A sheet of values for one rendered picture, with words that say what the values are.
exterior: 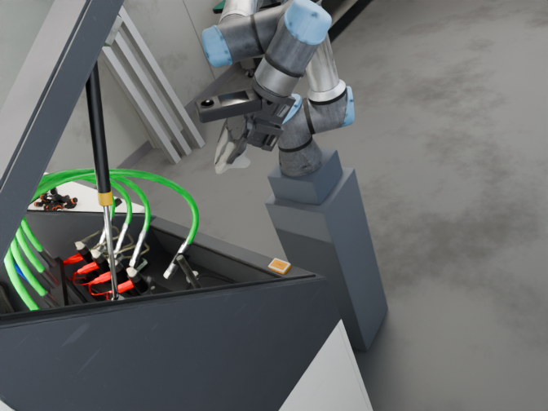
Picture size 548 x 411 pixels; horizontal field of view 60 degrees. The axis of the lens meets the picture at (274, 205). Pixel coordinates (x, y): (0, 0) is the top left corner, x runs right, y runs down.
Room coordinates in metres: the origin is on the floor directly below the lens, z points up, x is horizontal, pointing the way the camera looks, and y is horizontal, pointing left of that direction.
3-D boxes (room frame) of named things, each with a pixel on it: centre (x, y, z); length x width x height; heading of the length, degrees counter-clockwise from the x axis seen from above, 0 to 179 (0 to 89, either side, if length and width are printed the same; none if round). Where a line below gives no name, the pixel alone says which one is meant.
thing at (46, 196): (1.54, 0.72, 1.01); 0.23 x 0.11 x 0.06; 39
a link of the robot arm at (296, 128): (1.34, -0.15, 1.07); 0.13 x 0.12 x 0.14; 76
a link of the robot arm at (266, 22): (0.90, -0.15, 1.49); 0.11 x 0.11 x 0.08; 76
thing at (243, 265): (1.03, 0.18, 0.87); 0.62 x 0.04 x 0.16; 39
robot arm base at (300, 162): (1.34, -0.14, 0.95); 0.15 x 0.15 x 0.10
